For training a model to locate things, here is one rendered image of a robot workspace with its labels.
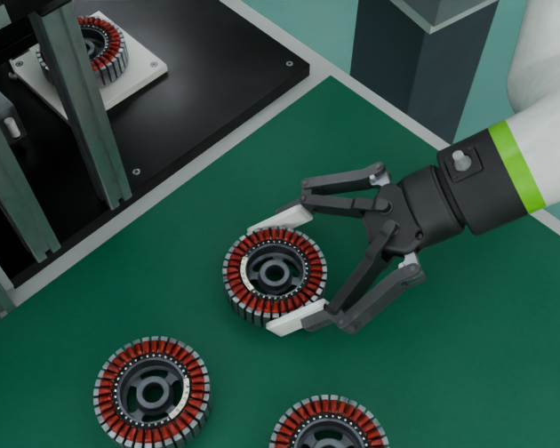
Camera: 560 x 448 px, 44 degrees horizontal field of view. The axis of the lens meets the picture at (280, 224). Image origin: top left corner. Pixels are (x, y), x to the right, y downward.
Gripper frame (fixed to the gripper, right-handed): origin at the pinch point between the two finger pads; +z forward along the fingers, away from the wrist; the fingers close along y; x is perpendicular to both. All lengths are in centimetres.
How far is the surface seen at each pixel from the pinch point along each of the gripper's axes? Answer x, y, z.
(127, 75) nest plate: -7.9, -32.2, 11.4
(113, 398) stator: -10.1, 11.0, 15.0
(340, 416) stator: 0.3, 16.8, -3.2
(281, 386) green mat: 0.9, 11.6, 2.6
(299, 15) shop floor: 82, -130, 11
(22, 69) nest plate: -14.6, -35.8, 23.1
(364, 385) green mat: 5.1, 13.1, -4.6
